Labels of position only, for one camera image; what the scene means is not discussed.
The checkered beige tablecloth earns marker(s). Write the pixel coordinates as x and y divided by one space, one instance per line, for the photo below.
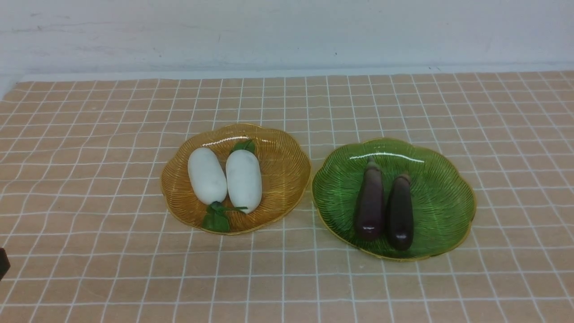
89 238

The amber ribbed plastic plate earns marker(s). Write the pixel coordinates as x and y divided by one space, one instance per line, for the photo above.
285 170

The white radish with leaves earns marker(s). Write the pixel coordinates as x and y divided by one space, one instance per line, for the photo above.
244 179
209 185

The green ribbed plastic plate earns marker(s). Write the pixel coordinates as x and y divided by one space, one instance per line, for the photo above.
444 204

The dark purple eggplant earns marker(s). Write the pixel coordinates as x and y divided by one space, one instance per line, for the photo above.
368 219
400 220

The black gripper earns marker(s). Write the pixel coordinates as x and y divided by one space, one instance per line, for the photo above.
4 263

